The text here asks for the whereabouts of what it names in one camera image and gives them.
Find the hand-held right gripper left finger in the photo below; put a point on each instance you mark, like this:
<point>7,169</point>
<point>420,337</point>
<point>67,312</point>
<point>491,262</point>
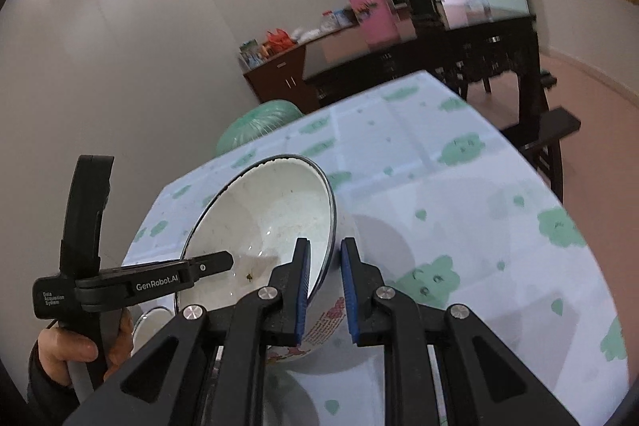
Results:
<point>301,296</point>

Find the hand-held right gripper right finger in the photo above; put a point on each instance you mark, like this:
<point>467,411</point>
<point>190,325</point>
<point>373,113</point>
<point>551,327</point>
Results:
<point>349,296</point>

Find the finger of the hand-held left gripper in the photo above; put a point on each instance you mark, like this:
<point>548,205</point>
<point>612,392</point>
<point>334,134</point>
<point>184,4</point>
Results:
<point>214,264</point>

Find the large white enamel bowl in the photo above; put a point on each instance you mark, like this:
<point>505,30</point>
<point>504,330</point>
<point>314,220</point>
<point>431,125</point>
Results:
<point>279,211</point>

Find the small white enamel bowl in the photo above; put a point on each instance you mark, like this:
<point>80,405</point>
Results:
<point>150,331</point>

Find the person's left hand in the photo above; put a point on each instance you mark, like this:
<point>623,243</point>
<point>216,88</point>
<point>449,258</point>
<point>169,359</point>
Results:
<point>65,346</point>

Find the cloud print tablecloth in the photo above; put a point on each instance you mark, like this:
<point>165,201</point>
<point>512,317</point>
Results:
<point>474,206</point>

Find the brown sideboard cabinet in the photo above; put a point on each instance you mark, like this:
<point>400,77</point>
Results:
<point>279,79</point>

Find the blue printed box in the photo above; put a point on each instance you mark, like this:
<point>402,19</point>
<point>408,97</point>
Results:
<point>251,54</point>

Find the orange plastic bag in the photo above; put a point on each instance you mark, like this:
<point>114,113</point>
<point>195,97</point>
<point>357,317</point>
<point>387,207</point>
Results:
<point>278,41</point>

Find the white plastic bag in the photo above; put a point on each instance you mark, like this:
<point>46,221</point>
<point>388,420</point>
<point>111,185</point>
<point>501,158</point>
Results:
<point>305,34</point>

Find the dark wooden table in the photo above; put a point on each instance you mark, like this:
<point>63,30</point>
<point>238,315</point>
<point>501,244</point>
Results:
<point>449,51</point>

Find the clear jar with red lid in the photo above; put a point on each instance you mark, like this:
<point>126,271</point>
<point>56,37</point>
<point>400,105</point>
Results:
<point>329,21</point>

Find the dark wooden chair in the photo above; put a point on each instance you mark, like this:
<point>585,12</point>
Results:
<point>559,121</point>

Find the blue label jar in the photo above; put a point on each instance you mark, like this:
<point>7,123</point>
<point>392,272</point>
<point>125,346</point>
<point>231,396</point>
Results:
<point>346,18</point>

